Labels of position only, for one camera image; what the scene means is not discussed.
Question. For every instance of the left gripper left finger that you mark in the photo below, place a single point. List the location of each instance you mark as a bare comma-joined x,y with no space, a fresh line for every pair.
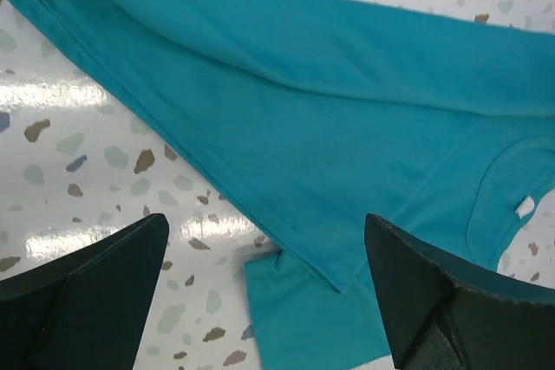
87,309

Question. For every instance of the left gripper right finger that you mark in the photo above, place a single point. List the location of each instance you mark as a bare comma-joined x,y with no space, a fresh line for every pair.
440,311

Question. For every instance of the teal t shirt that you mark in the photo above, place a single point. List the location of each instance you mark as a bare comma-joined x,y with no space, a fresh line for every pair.
265,131

